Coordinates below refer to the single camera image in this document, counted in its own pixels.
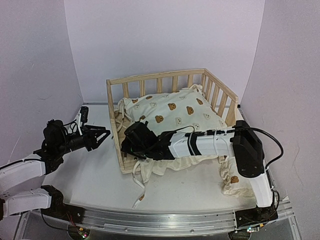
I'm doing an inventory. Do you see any wooden pet bed frame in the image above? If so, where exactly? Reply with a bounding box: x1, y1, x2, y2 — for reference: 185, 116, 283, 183
106, 68, 239, 174

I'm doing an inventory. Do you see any bear print cream cushion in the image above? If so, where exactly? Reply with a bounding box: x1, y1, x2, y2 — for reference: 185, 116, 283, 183
114, 84, 230, 208

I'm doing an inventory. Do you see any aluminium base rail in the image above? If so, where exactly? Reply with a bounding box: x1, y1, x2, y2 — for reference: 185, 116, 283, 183
14, 189, 301, 240

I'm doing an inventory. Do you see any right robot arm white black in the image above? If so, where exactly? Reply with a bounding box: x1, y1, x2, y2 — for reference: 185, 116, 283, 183
121, 120, 273, 222

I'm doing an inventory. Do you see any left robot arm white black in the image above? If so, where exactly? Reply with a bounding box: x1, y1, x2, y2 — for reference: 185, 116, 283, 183
0, 120, 111, 220

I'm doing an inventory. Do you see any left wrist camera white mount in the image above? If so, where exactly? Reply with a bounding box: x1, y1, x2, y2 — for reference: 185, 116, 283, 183
77, 106, 89, 135

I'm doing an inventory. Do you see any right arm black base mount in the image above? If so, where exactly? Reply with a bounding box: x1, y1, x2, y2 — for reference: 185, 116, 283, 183
235, 205, 278, 230

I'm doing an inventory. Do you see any small bear print pillow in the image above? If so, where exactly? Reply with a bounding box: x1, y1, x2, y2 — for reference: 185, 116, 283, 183
218, 156, 255, 198

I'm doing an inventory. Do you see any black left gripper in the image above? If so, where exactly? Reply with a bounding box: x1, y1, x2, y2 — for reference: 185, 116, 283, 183
55, 124, 110, 156

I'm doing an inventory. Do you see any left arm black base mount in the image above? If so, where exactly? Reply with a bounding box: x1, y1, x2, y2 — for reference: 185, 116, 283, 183
40, 185, 85, 224

